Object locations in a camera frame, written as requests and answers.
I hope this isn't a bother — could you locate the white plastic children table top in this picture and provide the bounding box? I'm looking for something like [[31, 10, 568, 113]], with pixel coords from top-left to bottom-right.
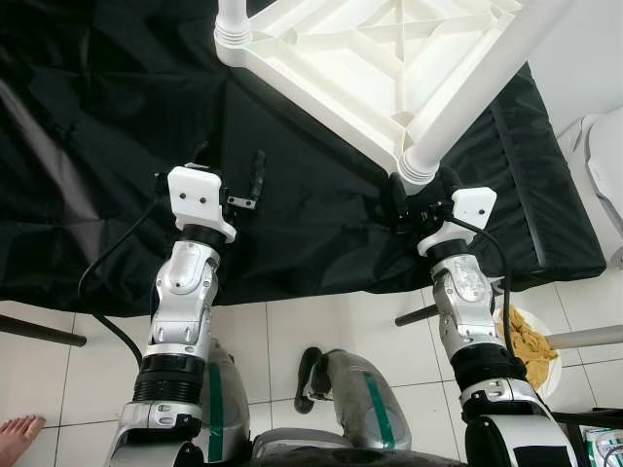
[[214, 0, 531, 186]]

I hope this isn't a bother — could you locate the black table cloth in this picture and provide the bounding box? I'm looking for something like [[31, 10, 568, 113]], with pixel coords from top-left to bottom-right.
[[0, 0, 609, 317]]

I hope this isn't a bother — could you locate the yellow crumpled cloth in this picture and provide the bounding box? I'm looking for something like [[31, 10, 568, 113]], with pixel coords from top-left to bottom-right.
[[501, 306, 559, 388]]

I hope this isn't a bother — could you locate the black robot right foot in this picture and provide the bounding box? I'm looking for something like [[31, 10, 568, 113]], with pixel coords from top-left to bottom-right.
[[294, 347, 327, 402]]

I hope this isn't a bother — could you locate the silver robot right leg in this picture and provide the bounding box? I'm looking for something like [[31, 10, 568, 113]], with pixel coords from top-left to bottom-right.
[[311, 350, 412, 453]]

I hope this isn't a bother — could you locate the grey bar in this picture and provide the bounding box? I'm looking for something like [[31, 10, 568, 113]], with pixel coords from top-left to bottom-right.
[[545, 324, 623, 349]]

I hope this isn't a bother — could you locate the white round plate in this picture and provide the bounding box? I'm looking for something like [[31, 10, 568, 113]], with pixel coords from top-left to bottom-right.
[[496, 306, 563, 398]]

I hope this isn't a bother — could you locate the black robot torso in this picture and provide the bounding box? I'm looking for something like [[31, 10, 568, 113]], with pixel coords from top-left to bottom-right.
[[224, 428, 468, 467]]

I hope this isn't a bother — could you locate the person's bare foot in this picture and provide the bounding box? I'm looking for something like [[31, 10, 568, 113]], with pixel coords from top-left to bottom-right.
[[0, 415, 47, 466]]

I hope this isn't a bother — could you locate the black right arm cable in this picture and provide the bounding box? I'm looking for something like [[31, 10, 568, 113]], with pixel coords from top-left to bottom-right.
[[453, 214, 517, 353]]

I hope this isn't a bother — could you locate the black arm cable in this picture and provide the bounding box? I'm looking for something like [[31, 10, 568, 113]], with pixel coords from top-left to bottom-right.
[[78, 175, 173, 368], [453, 214, 517, 353]]

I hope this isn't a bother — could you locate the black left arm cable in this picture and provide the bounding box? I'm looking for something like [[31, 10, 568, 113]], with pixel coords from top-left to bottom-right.
[[78, 175, 173, 368]]

